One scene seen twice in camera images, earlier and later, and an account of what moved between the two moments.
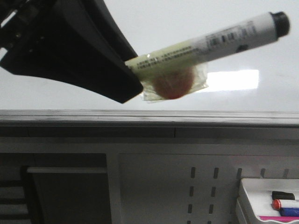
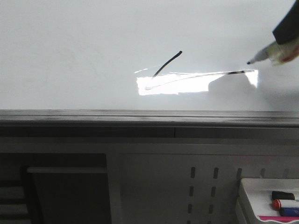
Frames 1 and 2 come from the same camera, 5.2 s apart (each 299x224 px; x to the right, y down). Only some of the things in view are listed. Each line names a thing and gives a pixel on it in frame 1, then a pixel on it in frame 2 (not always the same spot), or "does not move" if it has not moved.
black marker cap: x=282 y=195 does not move
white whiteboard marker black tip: x=271 y=27 to x=277 y=53
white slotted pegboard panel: x=182 y=188 does not move
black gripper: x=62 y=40 to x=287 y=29
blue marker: x=289 y=212 does not move
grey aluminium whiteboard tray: x=150 y=123 does not move
